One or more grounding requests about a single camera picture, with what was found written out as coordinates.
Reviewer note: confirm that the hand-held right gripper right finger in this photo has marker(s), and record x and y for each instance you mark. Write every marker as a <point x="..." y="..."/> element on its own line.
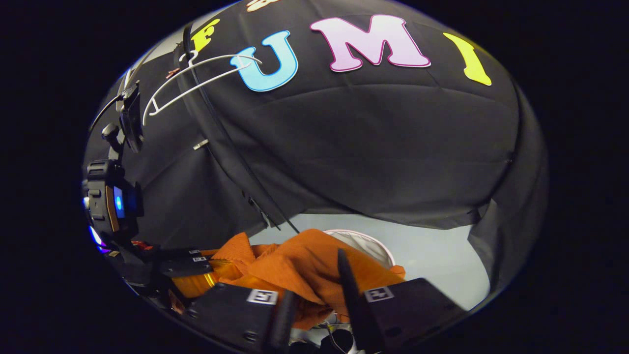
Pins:
<point x="356" y="309"/>

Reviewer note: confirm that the silver cloth clip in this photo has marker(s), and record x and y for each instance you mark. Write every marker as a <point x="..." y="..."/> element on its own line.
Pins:
<point x="200" y="144"/>

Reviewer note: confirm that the white plastic hanger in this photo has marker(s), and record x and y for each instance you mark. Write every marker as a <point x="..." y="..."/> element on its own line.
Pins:
<point x="196" y="88"/>

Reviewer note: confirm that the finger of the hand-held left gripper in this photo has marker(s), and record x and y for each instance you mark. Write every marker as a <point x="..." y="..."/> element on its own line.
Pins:
<point x="184" y="268"/>
<point x="179" y="252"/>

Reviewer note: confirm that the pink cloth clip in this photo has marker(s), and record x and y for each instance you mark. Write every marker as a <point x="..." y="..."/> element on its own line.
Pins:
<point x="172" y="73"/>

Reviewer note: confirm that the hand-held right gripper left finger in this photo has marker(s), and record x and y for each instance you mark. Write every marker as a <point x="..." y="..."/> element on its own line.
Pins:
<point x="281" y="322"/>

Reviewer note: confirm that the pink laundry hamper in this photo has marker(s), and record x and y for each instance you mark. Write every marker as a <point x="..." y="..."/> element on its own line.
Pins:
<point x="366" y="246"/>

